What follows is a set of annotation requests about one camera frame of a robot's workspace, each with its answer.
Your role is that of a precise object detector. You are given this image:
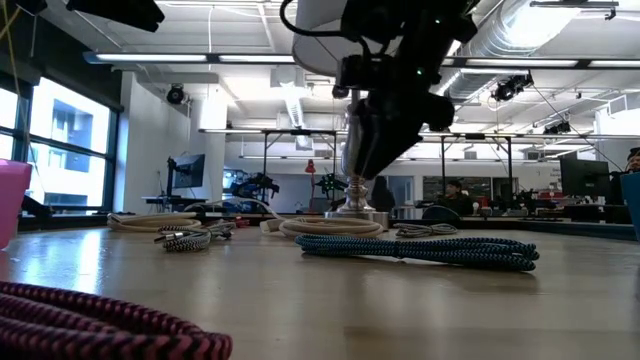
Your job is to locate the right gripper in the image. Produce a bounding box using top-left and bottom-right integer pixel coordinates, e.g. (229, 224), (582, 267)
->
(352, 74), (456, 180)

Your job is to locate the white cable coil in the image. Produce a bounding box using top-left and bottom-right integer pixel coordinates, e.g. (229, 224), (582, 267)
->
(259, 216), (385, 239)

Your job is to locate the grey striped cable bundle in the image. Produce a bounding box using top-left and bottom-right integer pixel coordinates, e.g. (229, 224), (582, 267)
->
(393, 222), (459, 239)
(199, 219), (237, 241)

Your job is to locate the thick teal braided cable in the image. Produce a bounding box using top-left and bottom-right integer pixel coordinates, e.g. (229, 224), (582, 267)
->
(294, 233), (541, 273)

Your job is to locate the black white braided cable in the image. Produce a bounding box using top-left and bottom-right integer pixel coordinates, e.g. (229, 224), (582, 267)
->
(153, 224), (214, 253)

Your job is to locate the cream cable coil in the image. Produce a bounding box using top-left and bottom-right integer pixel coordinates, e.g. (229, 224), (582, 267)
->
(106, 211), (204, 234)

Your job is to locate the monitor on arm mount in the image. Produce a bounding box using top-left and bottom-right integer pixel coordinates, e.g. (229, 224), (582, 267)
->
(166, 153), (207, 197)

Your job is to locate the silver table lamp white shade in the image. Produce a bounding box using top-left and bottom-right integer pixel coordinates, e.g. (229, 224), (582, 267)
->
(292, 0), (390, 232)

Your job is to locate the red desk lamp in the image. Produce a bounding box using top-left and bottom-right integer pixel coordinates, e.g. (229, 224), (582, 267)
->
(304, 158), (318, 211)

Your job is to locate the dark blue chair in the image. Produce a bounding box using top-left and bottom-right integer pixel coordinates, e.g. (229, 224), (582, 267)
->
(421, 204), (462, 221)

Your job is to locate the dark computer monitor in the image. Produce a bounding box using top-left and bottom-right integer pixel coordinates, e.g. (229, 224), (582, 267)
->
(559, 157), (612, 199)

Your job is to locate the dark desk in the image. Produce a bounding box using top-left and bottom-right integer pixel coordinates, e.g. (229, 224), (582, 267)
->
(141, 194), (209, 214)

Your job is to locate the overhead LED light bar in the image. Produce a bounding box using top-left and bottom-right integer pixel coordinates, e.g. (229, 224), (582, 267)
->
(82, 49), (640, 71)

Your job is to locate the blue plastic bin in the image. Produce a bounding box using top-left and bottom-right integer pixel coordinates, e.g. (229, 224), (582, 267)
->
(620, 172), (640, 241)

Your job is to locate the large window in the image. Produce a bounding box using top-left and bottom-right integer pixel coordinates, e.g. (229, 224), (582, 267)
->
(0, 74), (121, 211)

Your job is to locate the pink plastic bin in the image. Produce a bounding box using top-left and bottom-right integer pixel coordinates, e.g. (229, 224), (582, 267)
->
(0, 158), (33, 250)

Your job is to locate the black metal station frame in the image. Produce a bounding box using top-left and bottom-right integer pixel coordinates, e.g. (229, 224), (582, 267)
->
(419, 132), (516, 201)
(199, 128), (341, 201)

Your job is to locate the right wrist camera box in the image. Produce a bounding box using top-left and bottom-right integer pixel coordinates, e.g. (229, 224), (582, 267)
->
(335, 53), (374, 90)

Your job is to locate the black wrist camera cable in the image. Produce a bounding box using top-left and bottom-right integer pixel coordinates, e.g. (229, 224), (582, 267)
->
(278, 0), (351, 39)

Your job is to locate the black table edge frame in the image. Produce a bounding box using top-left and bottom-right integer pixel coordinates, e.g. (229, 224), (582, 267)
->
(19, 213), (640, 242)

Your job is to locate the silver ventilation duct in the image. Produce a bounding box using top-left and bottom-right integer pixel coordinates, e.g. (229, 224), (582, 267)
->
(434, 0), (591, 101)

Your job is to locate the magenta black braided cable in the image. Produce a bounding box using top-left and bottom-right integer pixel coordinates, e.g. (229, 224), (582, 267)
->
(0, 280), (234, 360)

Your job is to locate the thin yellow cord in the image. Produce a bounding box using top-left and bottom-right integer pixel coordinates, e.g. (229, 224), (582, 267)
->
(0, 0), (24, 126)

